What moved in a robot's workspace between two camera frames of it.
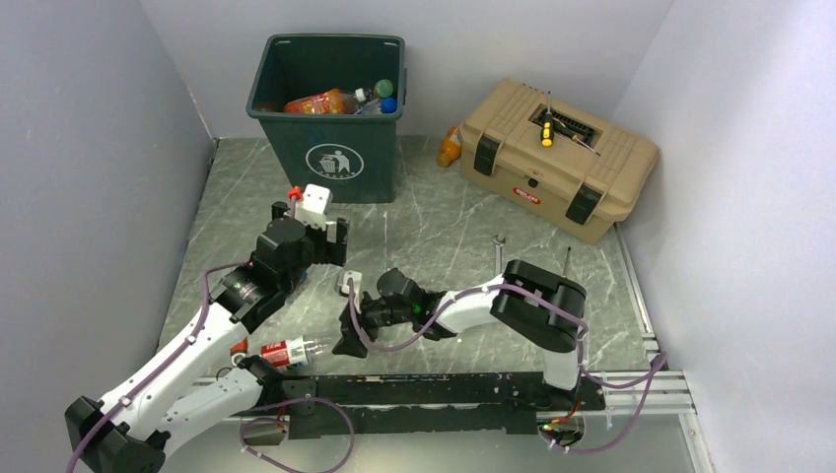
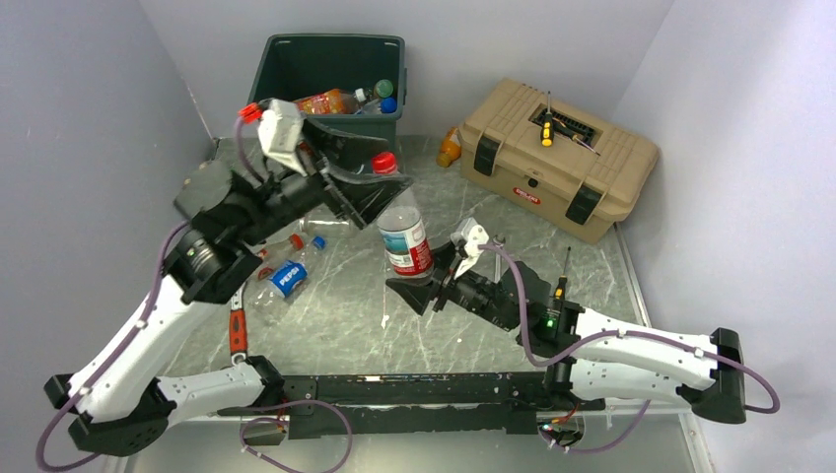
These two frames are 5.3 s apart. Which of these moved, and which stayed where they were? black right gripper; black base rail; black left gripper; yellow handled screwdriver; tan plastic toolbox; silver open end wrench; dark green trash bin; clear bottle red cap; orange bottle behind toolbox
Moved: black left gripper; black right gripper; clear bottle red cap
Stayed: tan plastic toolbox; dark green trash bin; orange bottle behind toolbox; yellow handled screwdriver; black base rail; silver open end wrench
